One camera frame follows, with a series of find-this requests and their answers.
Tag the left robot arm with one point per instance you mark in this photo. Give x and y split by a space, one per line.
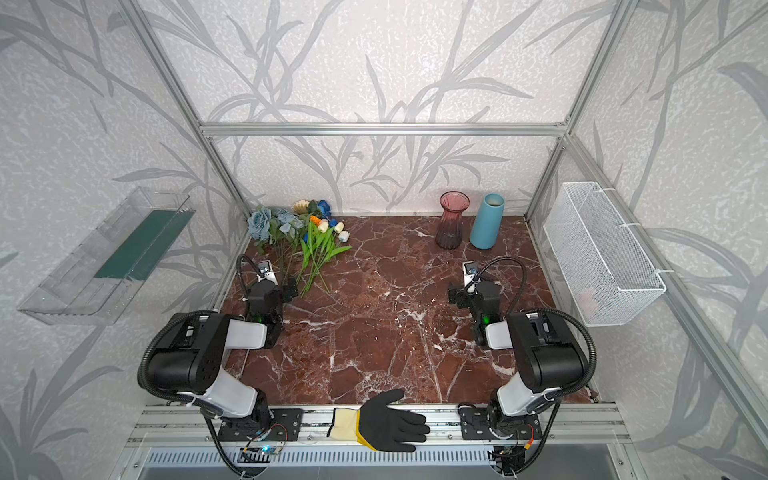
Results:
184 361

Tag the clear acrylic shelf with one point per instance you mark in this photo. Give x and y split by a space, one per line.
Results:
96 282

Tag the teal ceramic vase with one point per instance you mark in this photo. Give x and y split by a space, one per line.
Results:
485 229

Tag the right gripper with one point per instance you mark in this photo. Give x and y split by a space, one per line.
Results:
472 294

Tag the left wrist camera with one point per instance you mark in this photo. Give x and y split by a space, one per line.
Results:
265 271

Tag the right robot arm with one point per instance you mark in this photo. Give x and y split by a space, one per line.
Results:
555 355

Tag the cream tulip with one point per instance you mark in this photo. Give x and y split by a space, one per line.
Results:
338 245

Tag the black work glove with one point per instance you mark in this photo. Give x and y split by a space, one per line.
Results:
378 426

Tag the pink glass vase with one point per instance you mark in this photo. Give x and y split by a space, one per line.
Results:
450 230

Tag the orange yellow tulip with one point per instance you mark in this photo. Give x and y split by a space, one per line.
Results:
314 220

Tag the white tulip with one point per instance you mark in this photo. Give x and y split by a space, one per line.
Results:
339 227

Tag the white wire basket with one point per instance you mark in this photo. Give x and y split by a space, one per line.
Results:
609 275

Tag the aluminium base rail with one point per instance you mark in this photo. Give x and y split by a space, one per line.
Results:
449 424

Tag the dusty blue rose bunch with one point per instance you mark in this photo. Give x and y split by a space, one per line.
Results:
276 225

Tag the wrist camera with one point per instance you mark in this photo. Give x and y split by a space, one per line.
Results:
265 271
470 271

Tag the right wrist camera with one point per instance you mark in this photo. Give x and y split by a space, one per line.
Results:
470 271

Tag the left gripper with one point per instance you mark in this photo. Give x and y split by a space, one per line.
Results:
265 293

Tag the small circuit board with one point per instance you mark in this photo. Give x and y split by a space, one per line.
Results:
260 454

